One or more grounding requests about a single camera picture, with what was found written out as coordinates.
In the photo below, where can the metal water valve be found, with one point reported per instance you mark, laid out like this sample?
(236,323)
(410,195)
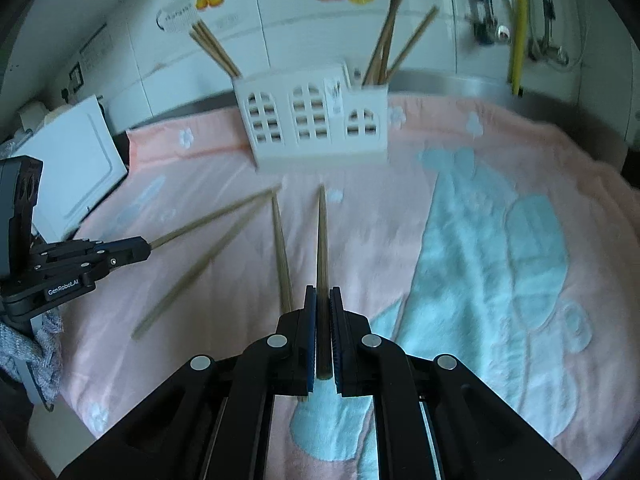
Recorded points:
(555,54)
(492,34)

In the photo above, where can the white house-shaped utensil holder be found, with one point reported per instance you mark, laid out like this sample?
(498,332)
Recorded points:
(285,155)

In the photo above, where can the black wall socket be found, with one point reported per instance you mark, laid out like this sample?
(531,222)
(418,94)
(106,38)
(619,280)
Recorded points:
(76,76)

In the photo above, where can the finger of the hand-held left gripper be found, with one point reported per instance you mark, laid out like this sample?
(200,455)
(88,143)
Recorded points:
(100,250)
(85,271)

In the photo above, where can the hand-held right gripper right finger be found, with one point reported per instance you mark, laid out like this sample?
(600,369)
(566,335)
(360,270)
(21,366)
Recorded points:
(335,340)

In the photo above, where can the pink printed towel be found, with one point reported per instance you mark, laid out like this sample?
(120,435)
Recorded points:
(225,345)

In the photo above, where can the person's left forearm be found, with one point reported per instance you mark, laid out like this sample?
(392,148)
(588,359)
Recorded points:
(30,350)

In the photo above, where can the wooden chopstick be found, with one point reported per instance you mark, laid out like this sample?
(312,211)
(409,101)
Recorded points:
(200,270)
(382,30)
(210,54)
(323,240)
(391,30)
(215,217)
(282,260)
(412,42)
(216,49)
(222,46)

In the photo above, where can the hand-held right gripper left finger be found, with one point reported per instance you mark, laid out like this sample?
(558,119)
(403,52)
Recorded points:
(311,340)

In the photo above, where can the metal faucet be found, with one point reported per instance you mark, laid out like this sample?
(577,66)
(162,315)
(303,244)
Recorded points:
(544,0)

